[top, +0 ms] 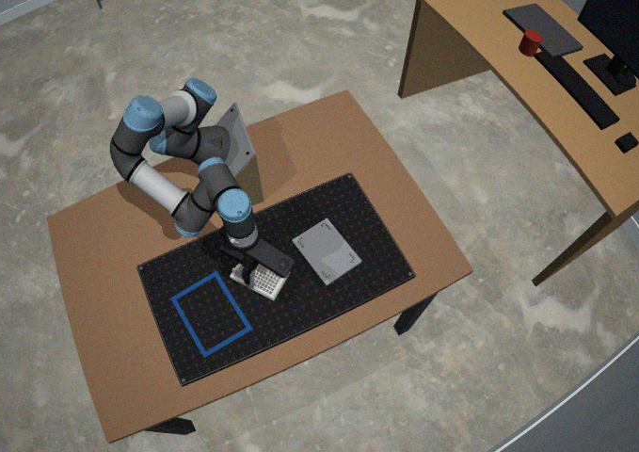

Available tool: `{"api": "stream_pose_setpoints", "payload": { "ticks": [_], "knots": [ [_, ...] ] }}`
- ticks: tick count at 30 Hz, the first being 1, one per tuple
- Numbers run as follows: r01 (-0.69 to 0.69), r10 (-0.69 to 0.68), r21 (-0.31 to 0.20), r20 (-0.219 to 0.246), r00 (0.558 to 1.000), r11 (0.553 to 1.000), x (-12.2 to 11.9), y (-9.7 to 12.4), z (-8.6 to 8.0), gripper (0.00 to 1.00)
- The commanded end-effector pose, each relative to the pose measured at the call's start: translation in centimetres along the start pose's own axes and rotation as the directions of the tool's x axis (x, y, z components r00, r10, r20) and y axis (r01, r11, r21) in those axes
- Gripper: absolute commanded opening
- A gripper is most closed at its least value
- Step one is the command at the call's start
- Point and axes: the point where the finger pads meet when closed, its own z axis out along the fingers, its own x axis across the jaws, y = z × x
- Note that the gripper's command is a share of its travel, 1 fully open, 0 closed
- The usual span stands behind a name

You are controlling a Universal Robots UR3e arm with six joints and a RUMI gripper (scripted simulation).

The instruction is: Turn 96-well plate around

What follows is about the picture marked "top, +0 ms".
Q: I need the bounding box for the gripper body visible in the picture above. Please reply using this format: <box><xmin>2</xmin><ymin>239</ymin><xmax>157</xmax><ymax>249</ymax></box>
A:
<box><xmin>219</xmin><ymin>225</ymin><xmax>260</xmax><ymax>271</ymax></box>

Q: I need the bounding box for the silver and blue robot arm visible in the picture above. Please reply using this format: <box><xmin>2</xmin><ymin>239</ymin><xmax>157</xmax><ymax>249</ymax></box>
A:
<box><xmin>110</xmin><ymin>78</ymin><xmax>295</xmax><ymax>278</ymax></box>

